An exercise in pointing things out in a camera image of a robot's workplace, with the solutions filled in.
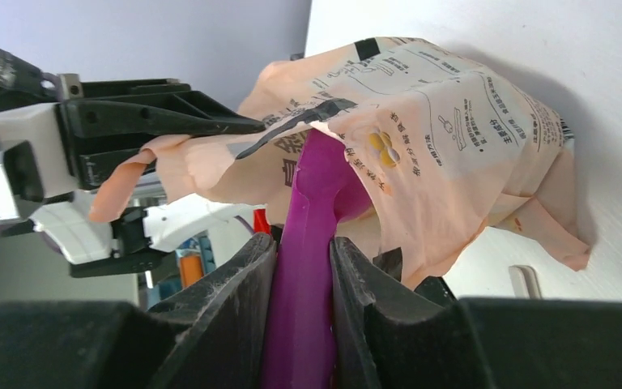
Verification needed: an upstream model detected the purple litter scoop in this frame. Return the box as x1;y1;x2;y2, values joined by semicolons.
260;130;371;388

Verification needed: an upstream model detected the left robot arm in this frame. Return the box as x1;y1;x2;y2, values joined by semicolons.
0;49;264;278

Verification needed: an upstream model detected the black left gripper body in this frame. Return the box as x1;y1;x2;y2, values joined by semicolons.
56;79;192;190

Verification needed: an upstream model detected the beige cat litter bag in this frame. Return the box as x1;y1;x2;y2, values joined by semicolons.
89;37;590;288

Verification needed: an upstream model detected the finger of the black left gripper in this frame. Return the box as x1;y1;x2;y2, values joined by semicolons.
77;147;139;190
61;91;266;137

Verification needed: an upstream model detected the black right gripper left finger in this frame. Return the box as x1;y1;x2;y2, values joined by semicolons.
0;233;276;388

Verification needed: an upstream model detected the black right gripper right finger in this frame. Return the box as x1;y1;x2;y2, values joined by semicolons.
330;237;622;388

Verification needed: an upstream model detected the white bag clip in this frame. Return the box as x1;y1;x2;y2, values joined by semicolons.
508;265;542;300

